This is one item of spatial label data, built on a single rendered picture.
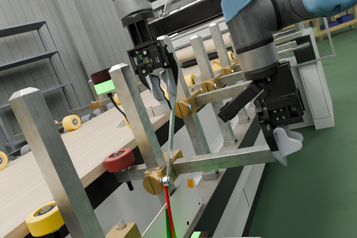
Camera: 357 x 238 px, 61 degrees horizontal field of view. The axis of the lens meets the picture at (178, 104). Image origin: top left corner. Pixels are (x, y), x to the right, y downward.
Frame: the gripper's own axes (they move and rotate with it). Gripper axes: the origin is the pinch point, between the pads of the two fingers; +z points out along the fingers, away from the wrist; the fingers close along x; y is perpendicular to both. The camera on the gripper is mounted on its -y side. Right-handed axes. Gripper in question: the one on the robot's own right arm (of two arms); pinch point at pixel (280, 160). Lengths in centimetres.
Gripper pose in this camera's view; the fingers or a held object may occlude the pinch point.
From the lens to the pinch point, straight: 68.8
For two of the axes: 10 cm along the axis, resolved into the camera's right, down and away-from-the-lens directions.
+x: 4.0, -3.0, 8.6
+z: 3.5, 9.2, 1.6
